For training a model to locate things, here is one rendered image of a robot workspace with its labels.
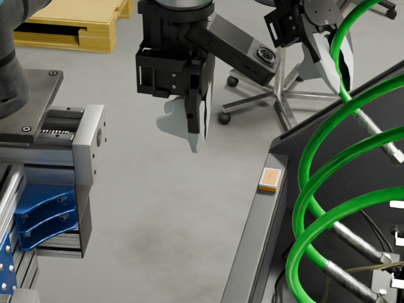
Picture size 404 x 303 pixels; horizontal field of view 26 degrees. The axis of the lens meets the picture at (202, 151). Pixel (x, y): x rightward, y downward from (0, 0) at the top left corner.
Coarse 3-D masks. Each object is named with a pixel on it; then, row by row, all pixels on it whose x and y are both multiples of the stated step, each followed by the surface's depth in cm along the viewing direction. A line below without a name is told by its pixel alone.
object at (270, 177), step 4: (268, 172) 152; (272, 172) 152; (276, 172) 152; (264, 176) 151; (268, 176) 151; (272, 176) 151; (276, 176) 151; (280, 176) 152; (264, 180) 150; (268, 180) 150; (272, 180) 150; (272, 184) 149; (260, 188) 149; (264, 188) 149; (268, 188) 149; (272, 188) 149; (276, 188) 149
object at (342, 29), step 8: (368, 0) 118; (376, 0) 117; (360, 8) 119; (368, 8) 119; (352, 16) 120; (344, 24) 122; (352, 24) 122; (336, 32) 123; (344, 32) 123; (336, 40) 124; (336, 48) 125; (336, 56) 126; (336, 64) 126; (344, 88) 128; (344, 96) 128; (352, 112) 128
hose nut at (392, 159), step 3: (399, 150) 127; (396, 153) 127; (399, 153) 127; (402, 153) 127; (393, 156) 127; (396, 156) 127; (399, 156) 127; (402, 156) 127; (390, 159) 128; (393, 159) 127; (396, 159) 127; (399, 159) 127; (402, 159) 127; (393, 162) 128; (396, 162) 127; (399, 162) 127
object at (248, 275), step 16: (272, 160) 157; (288, 160) 157; (256, 192) 149; (272, 192) 149; (256, 208) 145; (272, 208) 145; (256, 224) 142; (272, 224) 142; (240, 240) 139; (256, 240) 139; (272, 240) 150; (240, 256) 136; (256, 256) 136; (272, 256) 153; (240, 272) 133; (256, 272) 133; (240, 288) 130; (256, 288) 135
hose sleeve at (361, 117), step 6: (360, 114) 128; (366, 114) 128; (360, 120) 128; (366, 120) 128; (372, 120) 128; (366, 126) 128; (372, 126) 127; (372, 132) 127; (378, 132) 127; (390, 144) 127; (384, 150) 128; (390, 150) 127; (396, 150) 127; (390, 156) 128
